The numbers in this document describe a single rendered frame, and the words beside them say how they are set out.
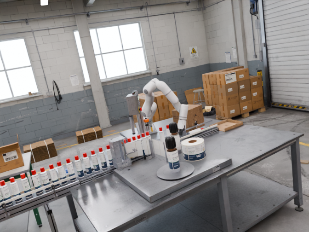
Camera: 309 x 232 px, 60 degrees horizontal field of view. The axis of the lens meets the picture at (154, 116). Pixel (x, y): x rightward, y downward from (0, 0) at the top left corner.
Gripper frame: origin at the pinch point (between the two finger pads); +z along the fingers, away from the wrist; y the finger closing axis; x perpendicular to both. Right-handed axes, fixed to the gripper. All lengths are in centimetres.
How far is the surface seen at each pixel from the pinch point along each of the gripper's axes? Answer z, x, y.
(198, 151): 7, -24, 59
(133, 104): -25, -61, -1
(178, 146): 7.9, -24.9, 32.1
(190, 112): -23.5, 24.5, -18.9
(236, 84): -95, 286, -200
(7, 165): 67, -156, -127
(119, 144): 12, -75, 11
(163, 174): 26, -56, 58
